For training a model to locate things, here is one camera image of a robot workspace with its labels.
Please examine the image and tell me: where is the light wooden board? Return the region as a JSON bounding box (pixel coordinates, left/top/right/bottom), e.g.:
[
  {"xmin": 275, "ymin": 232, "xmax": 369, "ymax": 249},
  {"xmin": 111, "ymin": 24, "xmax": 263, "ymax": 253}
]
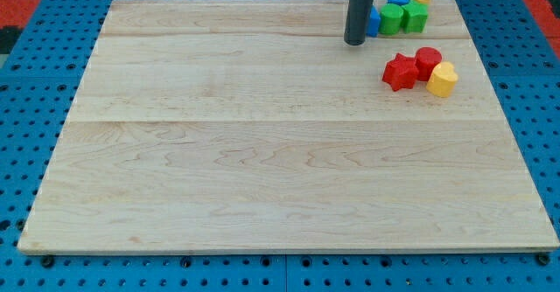
[{"xmin": 18, "ymin": 0, "xmax": 559, "ymax": 255}]

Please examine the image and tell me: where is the red star block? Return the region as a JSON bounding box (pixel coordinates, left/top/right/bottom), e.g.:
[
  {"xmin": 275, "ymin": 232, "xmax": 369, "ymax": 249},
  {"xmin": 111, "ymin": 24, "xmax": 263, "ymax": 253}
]
[{"xmin": 381, "ymin": 53, "xmax": 419, "ymax": 92}]

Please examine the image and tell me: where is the blue block behind rod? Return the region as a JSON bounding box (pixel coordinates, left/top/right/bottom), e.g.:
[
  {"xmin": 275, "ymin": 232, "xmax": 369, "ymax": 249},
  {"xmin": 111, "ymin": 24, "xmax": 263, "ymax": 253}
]
[{"xmin": 366, "ymin": 6, "xmax": 381, "ymax": 38}]

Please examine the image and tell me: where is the green cylinder block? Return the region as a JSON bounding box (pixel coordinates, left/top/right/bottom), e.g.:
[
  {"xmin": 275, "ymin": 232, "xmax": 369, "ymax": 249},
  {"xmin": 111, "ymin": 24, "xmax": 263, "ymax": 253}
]
[{"xmin": 379, "ymin": 3, "xmax": 403, "ymax": 35}]

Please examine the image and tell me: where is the red cylinder block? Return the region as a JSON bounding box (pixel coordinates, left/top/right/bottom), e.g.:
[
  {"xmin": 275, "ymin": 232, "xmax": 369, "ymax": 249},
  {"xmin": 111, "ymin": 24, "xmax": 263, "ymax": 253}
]
[{"xmin": 415, "ymin": 46, "xmax": 443, "ymax": 81}]

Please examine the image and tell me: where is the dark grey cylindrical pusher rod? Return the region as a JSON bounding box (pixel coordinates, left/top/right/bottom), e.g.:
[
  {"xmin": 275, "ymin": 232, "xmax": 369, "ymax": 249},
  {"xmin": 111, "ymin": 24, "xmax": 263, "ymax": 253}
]
[{"xmin": 344, "ymin": 0, "xmax": 374, "ymax": 46}]

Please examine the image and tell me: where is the yellow heart block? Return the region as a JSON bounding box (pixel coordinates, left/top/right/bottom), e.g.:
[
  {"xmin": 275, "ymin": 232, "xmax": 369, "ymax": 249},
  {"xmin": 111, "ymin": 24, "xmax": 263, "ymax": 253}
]
[{"xmin": 426, "ymin": 61, "xmax": 459, "ymax": 98}]

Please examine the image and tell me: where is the green star block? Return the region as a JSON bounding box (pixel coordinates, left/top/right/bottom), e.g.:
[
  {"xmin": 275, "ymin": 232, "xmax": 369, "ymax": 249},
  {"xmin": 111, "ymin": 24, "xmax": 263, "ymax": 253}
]
[{"xmin": 402, "ymin": 0, "xmax": 429, "ymax": 33}]

